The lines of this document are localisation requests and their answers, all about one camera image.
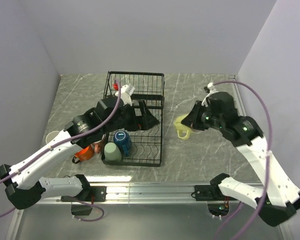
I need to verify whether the yellow mug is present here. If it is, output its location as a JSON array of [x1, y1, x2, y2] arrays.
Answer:
[[173, 114, 194, 140]]

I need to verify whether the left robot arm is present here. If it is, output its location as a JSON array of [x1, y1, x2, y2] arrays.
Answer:
[[0, 96, 160, 210]]

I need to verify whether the pink floral mug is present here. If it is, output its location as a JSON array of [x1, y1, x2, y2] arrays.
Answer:
[[45, 130, 106, 154]]

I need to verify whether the orange mug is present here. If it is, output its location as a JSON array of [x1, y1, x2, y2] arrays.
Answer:
[[71, 145, 95, 164]]

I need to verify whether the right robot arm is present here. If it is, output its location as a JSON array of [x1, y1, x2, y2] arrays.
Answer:
[[181, 91, 300, 227]]

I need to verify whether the aluminium mounting rail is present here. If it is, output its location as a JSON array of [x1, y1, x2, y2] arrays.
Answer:
[[4, 74, 293, 240]]

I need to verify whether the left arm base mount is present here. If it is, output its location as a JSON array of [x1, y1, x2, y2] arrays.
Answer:
[[61, 174, 107, 203]]

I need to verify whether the black wire dish rack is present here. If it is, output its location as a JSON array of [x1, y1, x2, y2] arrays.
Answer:
[[101, 71, 165, 167]]

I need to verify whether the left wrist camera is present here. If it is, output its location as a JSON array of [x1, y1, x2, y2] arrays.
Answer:
[[120, 83, 135, 106]]

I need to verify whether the blue faceted mug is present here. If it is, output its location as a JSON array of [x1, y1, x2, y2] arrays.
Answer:
[[113, 130, 132, 157]]

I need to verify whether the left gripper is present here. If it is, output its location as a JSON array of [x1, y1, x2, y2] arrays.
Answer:
[[104, 99, 161, 134]]

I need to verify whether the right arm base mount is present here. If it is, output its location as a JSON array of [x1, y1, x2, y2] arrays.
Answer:
[[191, 173, 230, 201]]

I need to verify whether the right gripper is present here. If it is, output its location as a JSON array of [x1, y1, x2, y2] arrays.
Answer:
[[180, 100, 224, 131]]

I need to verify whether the mint green cup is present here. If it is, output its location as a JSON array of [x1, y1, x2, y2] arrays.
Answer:
[[104, 142, 122, 162]]

